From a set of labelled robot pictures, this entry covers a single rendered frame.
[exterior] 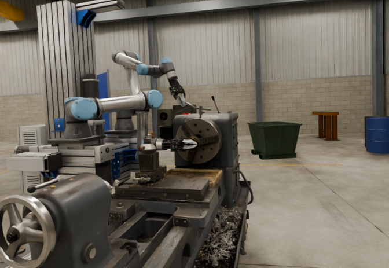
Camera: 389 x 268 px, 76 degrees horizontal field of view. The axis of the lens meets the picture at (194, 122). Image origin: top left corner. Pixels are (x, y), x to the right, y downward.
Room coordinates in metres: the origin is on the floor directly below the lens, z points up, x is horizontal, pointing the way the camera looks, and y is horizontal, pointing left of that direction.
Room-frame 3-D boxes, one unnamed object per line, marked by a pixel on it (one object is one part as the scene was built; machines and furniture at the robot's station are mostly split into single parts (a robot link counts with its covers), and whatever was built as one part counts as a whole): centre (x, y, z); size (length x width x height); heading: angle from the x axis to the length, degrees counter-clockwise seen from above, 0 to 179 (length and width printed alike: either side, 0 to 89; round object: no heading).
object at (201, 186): (1.14, 0.17, 0.95); 0.43 x 0.17 x 0.05; 74
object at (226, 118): (2.13, -0.12, 1.06); 0.59 x 0.48 x 0.39; 164
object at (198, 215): (1.09, 0.16, 0.90); 0.47 x 0.30 x 0.06; 74
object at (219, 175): (1.49, 0.05, 0.89); 0.36 x 0.30 x 0.04; 74
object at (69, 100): (1.46, 0.68, 1.33); 0.13 x 0.12 x 0.14; 38
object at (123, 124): (1.94, 0.55, 1.21); 0.15 x 0.15 x 0.10
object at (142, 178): (1.18, 0.22, 0.99); 0.20 x 0.10 x 0.05; 164
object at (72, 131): (1.46, 0.69, 1.21); 0.15 x 0.15 x 0.10
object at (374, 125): (6.39, -4.76, 0.44); 0.59 x 0.59 x 0.88
